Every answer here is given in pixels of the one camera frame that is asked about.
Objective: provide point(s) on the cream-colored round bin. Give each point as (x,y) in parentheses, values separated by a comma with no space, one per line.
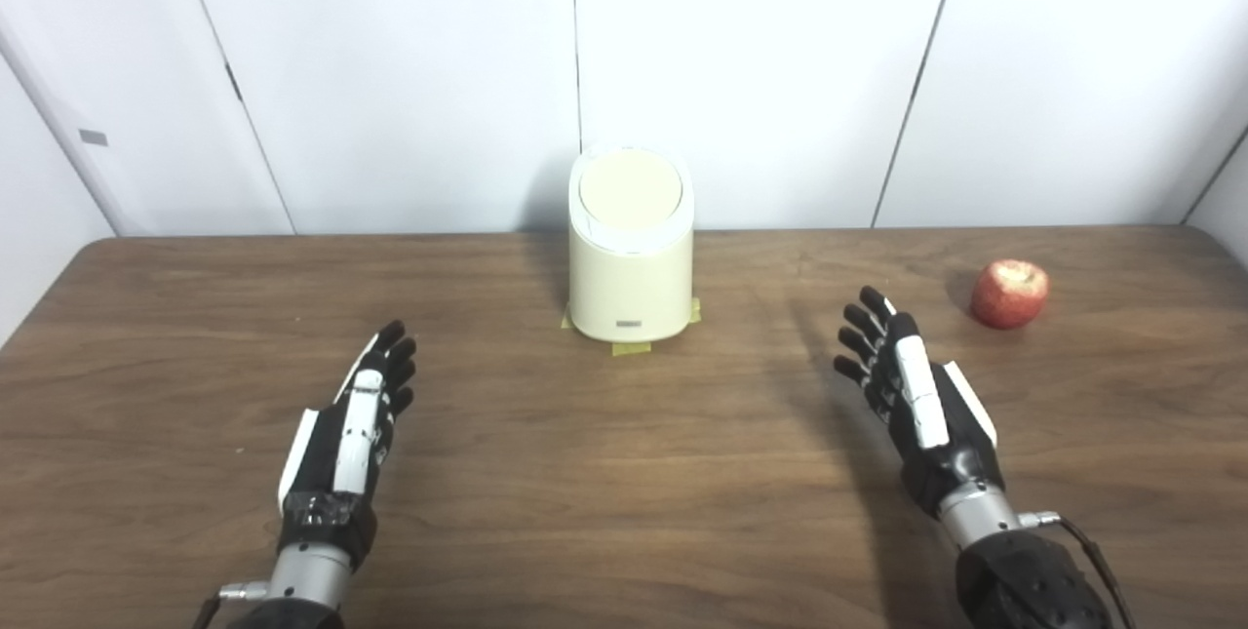
(629,283)

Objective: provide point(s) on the dark wall panel hinge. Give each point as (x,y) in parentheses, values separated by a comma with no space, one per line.
(233,83)

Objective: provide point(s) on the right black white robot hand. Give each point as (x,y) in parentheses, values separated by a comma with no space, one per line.
(921,405)

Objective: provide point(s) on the cream round bin lid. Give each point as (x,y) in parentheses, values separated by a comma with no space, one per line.
(629,190)

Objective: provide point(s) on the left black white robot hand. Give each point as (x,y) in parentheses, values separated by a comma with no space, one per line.
(351,444)

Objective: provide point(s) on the red apple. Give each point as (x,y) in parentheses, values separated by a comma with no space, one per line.
(1009,295)

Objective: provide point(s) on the grey wall label plate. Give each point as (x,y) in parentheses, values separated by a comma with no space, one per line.
(93,137)

